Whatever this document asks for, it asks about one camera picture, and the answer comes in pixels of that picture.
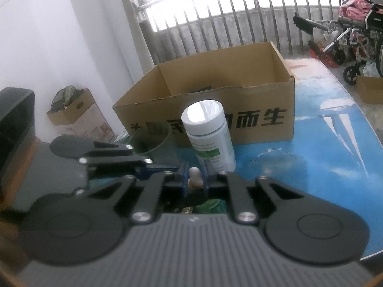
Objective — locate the wheelchair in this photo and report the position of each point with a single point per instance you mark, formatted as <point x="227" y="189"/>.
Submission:
<point x="362" y="40"/>

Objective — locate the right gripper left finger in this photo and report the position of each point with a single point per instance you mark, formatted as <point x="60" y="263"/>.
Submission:
<point x="160" y="189"/>

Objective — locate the small floor cardboard box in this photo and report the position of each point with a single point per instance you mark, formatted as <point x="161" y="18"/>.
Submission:
<point x="370" y="89"/>

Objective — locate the printed cardboard box on floor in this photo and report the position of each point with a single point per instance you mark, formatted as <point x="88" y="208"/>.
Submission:
<point x="82" y="118"/>

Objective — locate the bag in floor box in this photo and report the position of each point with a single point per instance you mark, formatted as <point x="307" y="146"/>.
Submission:
<point x="65" y="97"/>

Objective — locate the green dropper bottle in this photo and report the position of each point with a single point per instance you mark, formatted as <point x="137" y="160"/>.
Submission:
<point x="195" y="203"/>

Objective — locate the clear glass cup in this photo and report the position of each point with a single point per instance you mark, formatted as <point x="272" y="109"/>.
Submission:
<point x="156" y="141"/>

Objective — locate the large cardboard box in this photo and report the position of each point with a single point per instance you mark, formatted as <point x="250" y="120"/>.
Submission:
<point x="252" y="82"/>

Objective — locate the white supplement bottle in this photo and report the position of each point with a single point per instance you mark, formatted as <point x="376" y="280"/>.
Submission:
<point x="207" y="129"/>

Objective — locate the pink clothes pile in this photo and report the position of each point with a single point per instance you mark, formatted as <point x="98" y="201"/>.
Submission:
<point x="355" y="9"/>

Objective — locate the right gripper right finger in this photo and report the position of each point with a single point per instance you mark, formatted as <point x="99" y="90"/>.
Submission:
<point x="232" y="188"/>

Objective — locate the metal balcony railing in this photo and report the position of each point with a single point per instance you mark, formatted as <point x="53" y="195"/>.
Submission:
<point x="176" y="28"/>

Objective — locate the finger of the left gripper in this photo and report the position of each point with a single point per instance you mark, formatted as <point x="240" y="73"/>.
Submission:
<point x="89" y="152"/>

